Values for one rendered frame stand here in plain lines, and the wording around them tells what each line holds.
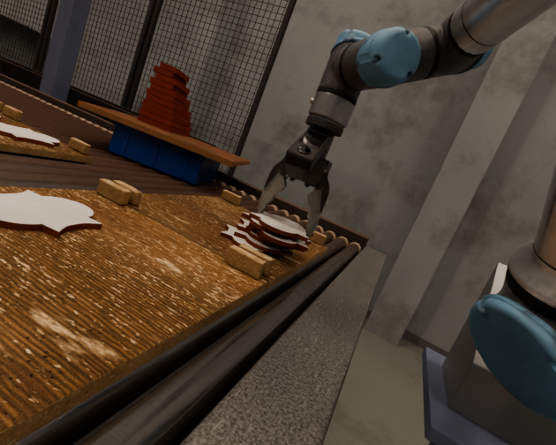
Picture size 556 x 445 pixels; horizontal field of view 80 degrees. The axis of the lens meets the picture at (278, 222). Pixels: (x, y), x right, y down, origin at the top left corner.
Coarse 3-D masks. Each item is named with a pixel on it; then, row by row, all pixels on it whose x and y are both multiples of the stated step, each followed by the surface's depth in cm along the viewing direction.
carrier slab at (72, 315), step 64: (0, 192) 42; (64, 192) 51; (0, 256) 30; (64, 256) 34; (128, 256) 39; (192, 256) 46; (0, 320) 23; (64, 320) 25; (128, 320) 28; (192, 320) 32; (0, 384) 18; (64, 384) 20
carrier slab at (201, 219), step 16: (144, 208) 59; (160, 208) 62; (176, 208) 67; (192, 208) 72; (208, 208) 78; (224, 208) 84; (240, 208) 92; (176, 224) 57; (192, 224) 61; (208, 224) 65; (224, 224) 69; (192, 240) 53; (208, 240) 56; (224, 240) 59; (224, 256) 52; (272, 256) 61; (288, 256) 65; (304, 256) 70; (272, 272) 53; (288, 272) 57
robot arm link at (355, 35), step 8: (344, 32) 57; (352, 32) 55; (360, 32) 55; (344, 40) 56; (352, 40) 55; (360, 40) 55; (336, 48) 57; (344, 48) 55; (336, 56) 56; (328, 64) 58; (336, 64) 55; (328, 72) 58; (336, 72) 56; (320, 80) 59; (328, 80) 57; (336, 80) 57; (320, 88) 58; (328, 88) 57; (336, 88) 57; (344, 88) 57; (344, 96) 57; (352, 96) 58
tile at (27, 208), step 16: (32, 192) 44; (0, 208) 36; (16, 208) 38; (32, 208) 39; (48, 208) 41; (64, 208) 43; (80, 208) 45; (0, 224) 34; (16, 224) 35; (32, 224) 36; (48, 224) 37; (64, 224) 39; (80, 224) 41; (96, 224) 43
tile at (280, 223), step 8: (256, 216) 61; (264, 216) 62; (272, 216) 65; (280, 216) 68; (264, 224) 57; (272, 224) 58; (280, 224) 60; (288, 224) 63; (296, 224) 67; (280, 232) 57; (288, 232) 57; (296, 232) 59; (304, 232) 62; (304, 240) 59
